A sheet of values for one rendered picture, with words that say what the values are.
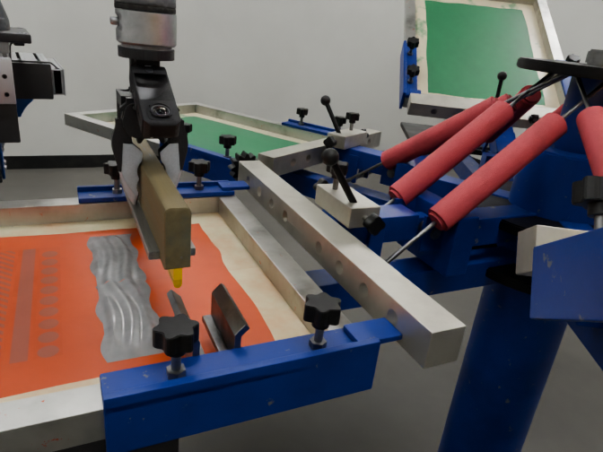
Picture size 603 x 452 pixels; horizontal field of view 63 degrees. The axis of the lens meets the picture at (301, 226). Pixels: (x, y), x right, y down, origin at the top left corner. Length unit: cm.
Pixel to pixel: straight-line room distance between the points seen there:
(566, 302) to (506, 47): 177
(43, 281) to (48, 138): 383
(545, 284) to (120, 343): 47
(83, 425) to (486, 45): 193
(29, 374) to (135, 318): 14
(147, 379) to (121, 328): 16
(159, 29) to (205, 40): 396
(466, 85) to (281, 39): 315
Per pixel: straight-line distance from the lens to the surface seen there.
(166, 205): 56
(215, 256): 85
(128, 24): 68
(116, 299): 74
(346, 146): 132
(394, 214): 89
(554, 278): 48
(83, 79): 452
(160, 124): 61
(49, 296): 77
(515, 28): 229
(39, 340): 68
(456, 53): 205
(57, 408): 53
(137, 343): 65
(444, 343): 59
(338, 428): 192
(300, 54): 495
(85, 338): 67
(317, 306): 53
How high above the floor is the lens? 134
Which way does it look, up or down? 22 degrees down
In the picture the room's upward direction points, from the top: 6 degrees clockwise
